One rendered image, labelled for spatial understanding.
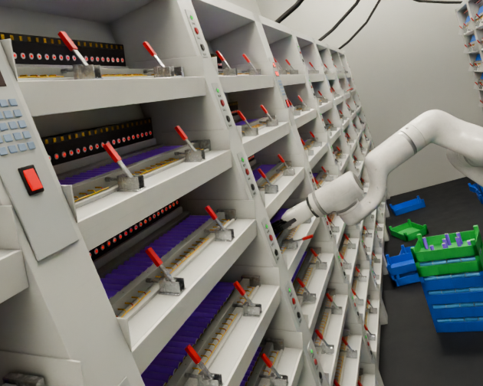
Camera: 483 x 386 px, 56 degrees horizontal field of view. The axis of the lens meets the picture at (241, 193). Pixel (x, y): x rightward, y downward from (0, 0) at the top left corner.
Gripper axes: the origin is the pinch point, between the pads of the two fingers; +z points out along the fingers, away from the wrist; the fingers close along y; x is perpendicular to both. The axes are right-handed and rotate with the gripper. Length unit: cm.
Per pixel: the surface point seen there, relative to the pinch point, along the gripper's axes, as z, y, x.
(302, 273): 4.8, -10.2, 20.9
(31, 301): -12, 103, -23
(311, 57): -17, -177, -61
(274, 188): -9.6, 6.1, -12.0
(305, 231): -4.6, -10.9, 8.1
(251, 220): -9.9, 33.8, -10.1
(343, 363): 13, -15, 61
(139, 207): -14, 78, -26
